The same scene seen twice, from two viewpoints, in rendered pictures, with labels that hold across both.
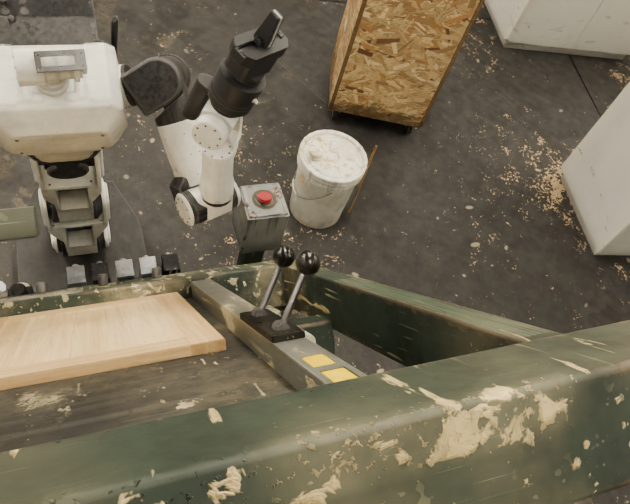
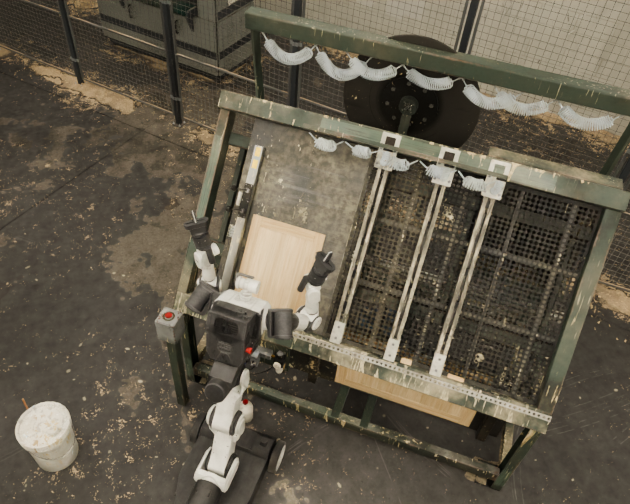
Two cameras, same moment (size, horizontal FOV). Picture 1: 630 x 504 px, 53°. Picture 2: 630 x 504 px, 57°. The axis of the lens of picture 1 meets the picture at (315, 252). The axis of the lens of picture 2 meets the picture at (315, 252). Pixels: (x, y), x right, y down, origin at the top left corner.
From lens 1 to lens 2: 3.13 m
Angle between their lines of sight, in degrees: 72
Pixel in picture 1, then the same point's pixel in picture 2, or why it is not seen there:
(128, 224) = (186, 475)
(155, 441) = (302, 119)
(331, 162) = (48, 422)
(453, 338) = (219, 160)
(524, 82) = not seen: outside the picture
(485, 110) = not seen: outside the picture
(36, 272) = (252, 469)
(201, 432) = (297, 117)
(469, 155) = not seen: outside the picture
